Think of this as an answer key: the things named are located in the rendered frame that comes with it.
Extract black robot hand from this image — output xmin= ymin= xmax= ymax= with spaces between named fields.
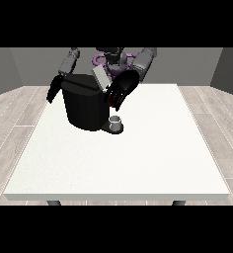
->
xmin=104 ymin=69 xmax=140 ymax=112
xmin=45 ymin=73 xmax=65 ymax=105

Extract pale grey machine lid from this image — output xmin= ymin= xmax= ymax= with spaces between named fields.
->
xmin=91 ymin=65 xmax=111 ymax=92

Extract black coffee machine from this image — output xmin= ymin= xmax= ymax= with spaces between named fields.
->
xmin=60 ymin=73 xmax=124 ymax=134

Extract small grey cup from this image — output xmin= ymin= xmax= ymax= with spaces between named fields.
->
xmin=109 ymin=115 xmax=122 ymax=131

